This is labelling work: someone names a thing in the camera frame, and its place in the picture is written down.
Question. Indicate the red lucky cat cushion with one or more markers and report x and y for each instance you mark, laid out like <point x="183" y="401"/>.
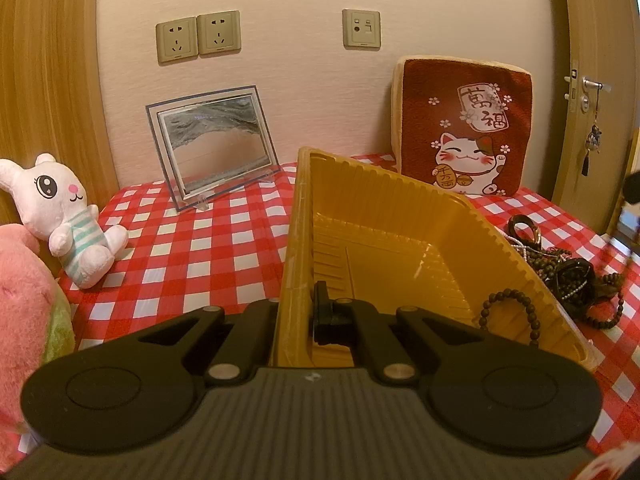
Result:
<point x="450" y="110"/>

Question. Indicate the beige data socket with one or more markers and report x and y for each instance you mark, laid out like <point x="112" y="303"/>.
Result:
<point x="361" y="29"/>

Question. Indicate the yellow plastic tray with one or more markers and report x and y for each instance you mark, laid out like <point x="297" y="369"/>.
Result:
<point x="400" y="220"/>

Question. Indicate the pink plush toy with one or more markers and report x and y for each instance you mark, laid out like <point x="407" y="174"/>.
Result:
<point x="25" y="310"/>

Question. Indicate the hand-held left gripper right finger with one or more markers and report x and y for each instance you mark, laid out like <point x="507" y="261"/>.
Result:
<point x="322" y="317"/>

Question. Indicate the pile of bead jewelry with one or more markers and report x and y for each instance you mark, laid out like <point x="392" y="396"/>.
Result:
<point x="570" y="272"/>

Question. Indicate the wooden side panel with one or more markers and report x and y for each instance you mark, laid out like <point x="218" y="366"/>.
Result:
<point x="45" y="60"/>

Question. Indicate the glass sand art frame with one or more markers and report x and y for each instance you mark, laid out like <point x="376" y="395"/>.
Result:
<point x="215" y="140"/>

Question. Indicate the white bunny plush toy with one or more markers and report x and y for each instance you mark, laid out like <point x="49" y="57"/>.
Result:
<point x="50" y="190"/>

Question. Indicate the red checked tablecloth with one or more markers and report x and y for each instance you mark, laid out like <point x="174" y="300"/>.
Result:
<point x="200" y="260"/>

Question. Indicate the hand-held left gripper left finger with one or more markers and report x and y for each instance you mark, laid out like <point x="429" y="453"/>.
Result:
<point x="260" y="321"/>

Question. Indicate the wooden door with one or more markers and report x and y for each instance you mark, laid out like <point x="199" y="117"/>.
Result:
<point x="590" y="20"/>

